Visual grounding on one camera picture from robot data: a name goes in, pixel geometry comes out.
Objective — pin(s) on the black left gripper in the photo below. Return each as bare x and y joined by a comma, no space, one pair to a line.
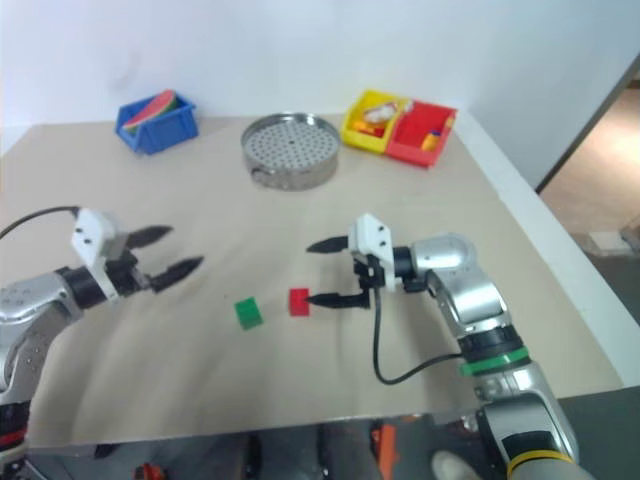
125,275

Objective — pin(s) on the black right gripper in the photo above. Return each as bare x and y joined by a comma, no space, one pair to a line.
369,275

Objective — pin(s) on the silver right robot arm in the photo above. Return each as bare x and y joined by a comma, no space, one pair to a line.
475,295

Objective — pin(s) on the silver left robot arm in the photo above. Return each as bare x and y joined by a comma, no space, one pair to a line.
30,300

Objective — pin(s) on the red toy brick cube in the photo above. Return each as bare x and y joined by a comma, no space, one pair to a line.
299,303

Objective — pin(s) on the green toy brick cube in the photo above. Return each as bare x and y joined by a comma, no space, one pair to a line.
248,314

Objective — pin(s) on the beige paper table cover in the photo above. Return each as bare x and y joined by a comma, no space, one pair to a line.
200,360

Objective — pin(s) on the blue plastic storage bin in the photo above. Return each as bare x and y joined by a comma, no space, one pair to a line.
165,132

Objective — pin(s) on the round perforated metal steamer tray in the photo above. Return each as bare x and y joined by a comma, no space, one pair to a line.
290,147

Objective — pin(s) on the yellow plastic storage bin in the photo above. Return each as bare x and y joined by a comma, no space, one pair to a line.
367,142

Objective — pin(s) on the toy watermelon slice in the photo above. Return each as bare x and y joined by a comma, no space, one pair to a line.
150,111

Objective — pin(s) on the red plastic storage bin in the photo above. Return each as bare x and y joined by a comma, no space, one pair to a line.
412,152

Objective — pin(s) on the small orange yellow toy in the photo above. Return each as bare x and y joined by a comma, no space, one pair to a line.
367,128

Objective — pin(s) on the orange yellow toy with blue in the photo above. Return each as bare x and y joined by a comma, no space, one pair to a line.
431,141

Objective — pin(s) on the white orange toy food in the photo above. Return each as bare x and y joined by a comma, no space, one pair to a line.
380,114

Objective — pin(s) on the orange black object under table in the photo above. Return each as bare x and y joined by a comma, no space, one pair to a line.
386,442
149,471

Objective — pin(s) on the pale rounded shoe tip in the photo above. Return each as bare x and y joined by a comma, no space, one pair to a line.
455,466

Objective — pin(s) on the grey object on floor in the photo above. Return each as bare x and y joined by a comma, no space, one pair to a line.
607,240

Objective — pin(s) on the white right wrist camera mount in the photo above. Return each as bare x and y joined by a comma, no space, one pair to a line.
372,237

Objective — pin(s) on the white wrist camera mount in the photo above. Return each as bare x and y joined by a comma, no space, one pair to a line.
92,232
372,237

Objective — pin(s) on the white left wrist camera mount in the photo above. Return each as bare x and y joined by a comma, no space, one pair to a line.
92,232

